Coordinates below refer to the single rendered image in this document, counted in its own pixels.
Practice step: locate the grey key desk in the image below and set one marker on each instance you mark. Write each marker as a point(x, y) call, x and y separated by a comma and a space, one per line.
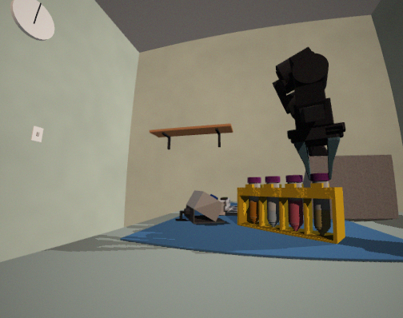
point(206, 204)

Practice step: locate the purple screw cap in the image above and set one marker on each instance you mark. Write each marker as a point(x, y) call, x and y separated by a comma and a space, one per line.
point(319, 177)
point(272, 179)
point(254, 180)
point(294, 178)

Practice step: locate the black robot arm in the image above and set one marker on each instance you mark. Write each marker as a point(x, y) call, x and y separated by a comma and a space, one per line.
point(308, 70)

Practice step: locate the blue flat mat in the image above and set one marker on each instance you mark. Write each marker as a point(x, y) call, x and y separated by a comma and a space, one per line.
point(360, 243)

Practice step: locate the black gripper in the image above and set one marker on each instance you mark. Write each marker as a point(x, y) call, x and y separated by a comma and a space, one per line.
point(317, 136)

